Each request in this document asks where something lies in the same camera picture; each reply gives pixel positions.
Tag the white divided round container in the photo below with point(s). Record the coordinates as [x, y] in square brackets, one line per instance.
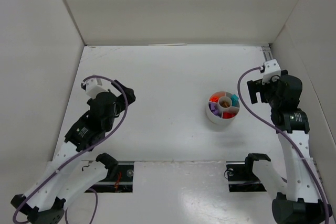
[222, 108]

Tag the aluminium rail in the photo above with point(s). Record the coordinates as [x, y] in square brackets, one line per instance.
[267, 53]

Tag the teal and red lego stack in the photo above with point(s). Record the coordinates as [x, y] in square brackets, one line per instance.
[235, 100]

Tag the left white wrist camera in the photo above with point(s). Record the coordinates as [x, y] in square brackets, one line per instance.
[93, 87]

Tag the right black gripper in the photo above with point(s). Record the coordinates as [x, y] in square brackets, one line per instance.
[255, 91]

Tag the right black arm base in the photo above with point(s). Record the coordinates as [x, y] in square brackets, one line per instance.
[240, 176]

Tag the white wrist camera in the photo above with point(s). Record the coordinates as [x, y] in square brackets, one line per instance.
[93, 87]
[271, 72]

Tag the purple lego block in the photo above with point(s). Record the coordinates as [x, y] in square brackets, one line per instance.
[215, 110]

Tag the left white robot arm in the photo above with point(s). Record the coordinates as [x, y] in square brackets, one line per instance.
[49, 198]

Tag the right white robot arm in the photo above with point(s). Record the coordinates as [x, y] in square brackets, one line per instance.
[298, 198]

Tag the brown lego brick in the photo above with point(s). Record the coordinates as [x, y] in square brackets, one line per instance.
[225, 102]

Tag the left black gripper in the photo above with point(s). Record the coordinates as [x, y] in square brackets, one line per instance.
[124, 93]

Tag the red sloped lego piece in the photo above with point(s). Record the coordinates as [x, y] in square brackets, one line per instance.
[228, 115]

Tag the orange round lego piece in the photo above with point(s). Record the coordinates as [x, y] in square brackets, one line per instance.
[216, 96]

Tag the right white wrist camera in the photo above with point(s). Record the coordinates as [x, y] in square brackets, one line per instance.
[271, 72]

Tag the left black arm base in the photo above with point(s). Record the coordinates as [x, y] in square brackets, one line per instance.
[120, 181]

